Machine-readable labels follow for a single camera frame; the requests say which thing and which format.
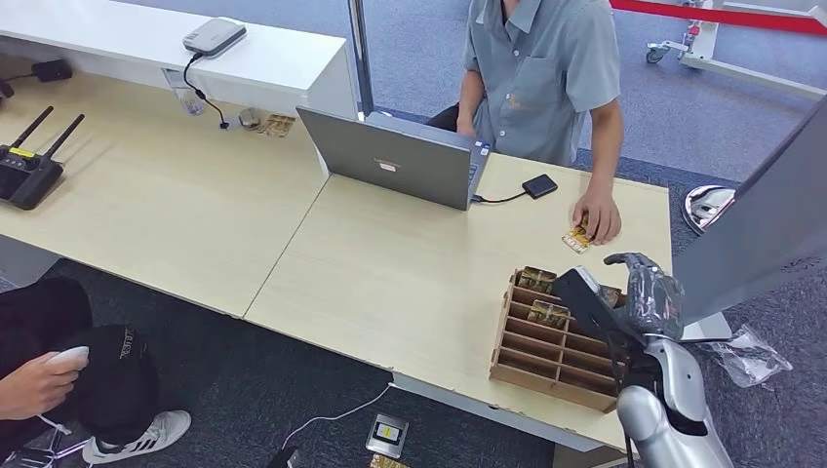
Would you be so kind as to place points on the seated person's hand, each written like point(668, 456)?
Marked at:
point(39, 387)

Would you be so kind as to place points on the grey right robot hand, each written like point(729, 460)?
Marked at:
point(656, 303)

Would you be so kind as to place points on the person's right hand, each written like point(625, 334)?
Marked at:
point(465, 126)

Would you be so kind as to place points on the person's left hand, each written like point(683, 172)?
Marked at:
point(597, 216)

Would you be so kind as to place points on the stack of golden cards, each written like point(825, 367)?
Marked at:
point(576, 240)

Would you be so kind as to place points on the white handheld device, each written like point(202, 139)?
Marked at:
point(68, 355)

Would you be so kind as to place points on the person's right forearm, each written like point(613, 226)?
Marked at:
point(470, 93)

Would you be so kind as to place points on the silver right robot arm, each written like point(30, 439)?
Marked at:
point(672, 413)

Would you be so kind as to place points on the person's left forearm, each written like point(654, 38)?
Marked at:
point(606, 148)

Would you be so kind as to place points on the seated person in black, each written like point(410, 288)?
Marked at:
point(97, 381)

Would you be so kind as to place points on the person in grey shirt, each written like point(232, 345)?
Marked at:
point(543, 71)

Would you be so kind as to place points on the wooden card organizer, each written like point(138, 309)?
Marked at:
point(549, 368)

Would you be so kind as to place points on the black external drive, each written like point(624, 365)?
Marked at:
point(540, 186)

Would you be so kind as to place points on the grey laptop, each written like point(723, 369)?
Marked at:
point(394, 161)

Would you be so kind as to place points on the chrome stanchion base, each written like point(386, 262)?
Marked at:
point(704, 206)

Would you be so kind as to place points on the clear plastic bag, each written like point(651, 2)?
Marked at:
point(749, 358)

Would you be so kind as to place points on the white sneaker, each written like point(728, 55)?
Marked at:
point(142, 436)

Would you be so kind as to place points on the metal pole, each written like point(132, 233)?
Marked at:
point(362, 58)

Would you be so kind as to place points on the grey monitor panel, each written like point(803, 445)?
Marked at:
point(762, 232)

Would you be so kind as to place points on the pile of golden cards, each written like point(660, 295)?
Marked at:
point(278, 125)

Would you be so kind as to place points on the white counter shelf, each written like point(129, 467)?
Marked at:
point(271, 58)

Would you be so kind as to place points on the black remote controller with antennas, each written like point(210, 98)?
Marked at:
point(29, 177)

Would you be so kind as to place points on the red barrier belt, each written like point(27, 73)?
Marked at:
point(723, 15)

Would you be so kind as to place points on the black floor object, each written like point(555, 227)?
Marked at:
point(283, 458)

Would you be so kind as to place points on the grey box device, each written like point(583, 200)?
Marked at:
point(213, 36)

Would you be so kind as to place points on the clear plastic cup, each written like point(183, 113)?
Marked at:
point(189, 101)

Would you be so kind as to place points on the grey floor device yellow label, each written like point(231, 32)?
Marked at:
point(387, 435)

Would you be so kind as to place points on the golden cards on floor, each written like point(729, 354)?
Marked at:
point(386, 462)

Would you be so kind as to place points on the black power adapter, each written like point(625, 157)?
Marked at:
point(51, 70)

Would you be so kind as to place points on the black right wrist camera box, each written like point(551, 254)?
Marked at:
point(591, 303)

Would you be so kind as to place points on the white wheeled frame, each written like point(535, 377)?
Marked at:
point(704, 58)

